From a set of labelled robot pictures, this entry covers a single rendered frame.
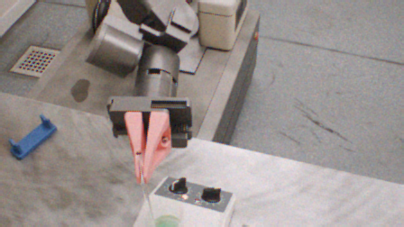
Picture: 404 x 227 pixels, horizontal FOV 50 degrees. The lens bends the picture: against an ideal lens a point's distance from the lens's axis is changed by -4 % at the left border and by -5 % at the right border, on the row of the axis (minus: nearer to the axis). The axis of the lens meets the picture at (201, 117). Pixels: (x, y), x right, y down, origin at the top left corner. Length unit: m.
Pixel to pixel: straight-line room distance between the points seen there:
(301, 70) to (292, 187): 1.40
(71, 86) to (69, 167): 0.77
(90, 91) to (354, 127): 1.09
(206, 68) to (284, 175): 0.83
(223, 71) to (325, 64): 0.78
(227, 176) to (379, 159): 1.15
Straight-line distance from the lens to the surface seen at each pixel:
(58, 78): 1.66
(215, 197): 0.74
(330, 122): 1.98
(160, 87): 0.57
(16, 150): 0.92
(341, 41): 2.41
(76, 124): 0.94
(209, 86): 1.53
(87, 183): 0.85
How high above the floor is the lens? 1.43
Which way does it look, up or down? 48 degrees down
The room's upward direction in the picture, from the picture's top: 1 degrees counter-clockwise
